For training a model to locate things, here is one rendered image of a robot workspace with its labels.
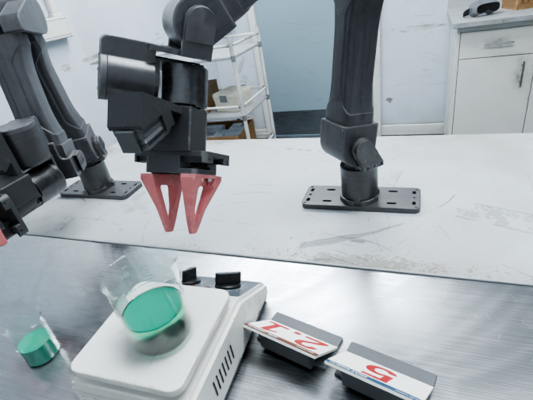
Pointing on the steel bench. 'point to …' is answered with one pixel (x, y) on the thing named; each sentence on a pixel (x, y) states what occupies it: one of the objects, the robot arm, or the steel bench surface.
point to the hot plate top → (102, 338)
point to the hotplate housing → (226, 348)
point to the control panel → (228, 290)
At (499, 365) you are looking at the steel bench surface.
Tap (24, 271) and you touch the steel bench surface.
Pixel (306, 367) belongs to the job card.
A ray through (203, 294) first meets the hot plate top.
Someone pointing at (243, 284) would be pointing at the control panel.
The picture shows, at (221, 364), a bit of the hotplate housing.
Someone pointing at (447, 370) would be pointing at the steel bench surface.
